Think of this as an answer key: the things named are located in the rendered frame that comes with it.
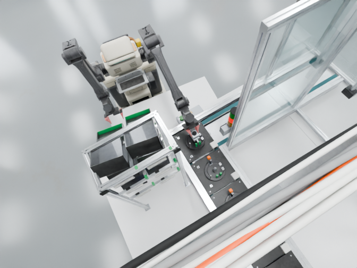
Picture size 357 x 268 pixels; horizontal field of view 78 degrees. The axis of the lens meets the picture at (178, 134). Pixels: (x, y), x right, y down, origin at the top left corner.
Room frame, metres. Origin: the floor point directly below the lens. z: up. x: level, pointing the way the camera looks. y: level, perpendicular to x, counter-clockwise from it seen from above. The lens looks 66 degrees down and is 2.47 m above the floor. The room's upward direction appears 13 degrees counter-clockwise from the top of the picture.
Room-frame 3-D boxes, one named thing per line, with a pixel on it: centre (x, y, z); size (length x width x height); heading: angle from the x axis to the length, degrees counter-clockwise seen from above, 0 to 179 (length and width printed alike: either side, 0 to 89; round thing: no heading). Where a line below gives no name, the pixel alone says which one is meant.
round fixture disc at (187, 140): (0.57, -0.10, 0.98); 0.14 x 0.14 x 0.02
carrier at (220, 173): (0.33, -0.18, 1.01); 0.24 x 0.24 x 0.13; 17
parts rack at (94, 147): (0.34, 0.21, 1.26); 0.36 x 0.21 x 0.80; 107
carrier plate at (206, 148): (0.57, -0.10, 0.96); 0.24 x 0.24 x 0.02; 17
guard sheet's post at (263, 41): (0.49, -0.33, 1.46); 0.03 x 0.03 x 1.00; 17
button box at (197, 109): (0.80, -0.12, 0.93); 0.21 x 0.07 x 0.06; 107
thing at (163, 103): (0.76, 0.04, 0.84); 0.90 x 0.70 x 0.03; 100
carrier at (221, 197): (0.09, -0.25, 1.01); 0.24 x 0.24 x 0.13; 17
